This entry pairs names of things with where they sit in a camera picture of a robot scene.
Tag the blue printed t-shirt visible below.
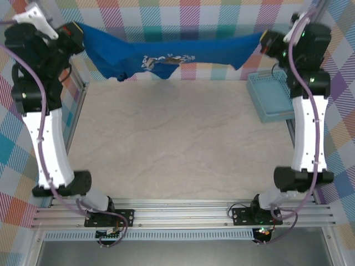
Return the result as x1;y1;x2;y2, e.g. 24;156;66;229
80;23;264;83

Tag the light blue plastic basket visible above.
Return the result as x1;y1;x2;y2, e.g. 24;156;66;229
246;70;295;124

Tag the electronics board with white connector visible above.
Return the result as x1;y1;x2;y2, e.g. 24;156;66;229
95;227;123;241

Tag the electronics board with lit leds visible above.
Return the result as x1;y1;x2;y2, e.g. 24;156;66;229
253;226;273;239

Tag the grey metal sheet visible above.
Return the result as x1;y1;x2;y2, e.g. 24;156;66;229
35;239;333;266

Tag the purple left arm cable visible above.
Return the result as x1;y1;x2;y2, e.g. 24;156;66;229
0;44;129;248

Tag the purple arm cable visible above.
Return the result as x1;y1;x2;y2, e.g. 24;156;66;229
256;4;322;246
0;44;129;248

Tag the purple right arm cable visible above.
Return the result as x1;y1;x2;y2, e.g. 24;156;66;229
256;4;322;246

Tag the aluminium frame bar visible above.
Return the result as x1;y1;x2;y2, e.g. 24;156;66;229
24;229;47;266
321;227;343;266

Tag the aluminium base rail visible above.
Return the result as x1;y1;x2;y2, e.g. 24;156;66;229
30;197;338;231

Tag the white slotted cable duct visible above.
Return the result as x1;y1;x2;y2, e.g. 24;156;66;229
44;231;255;241

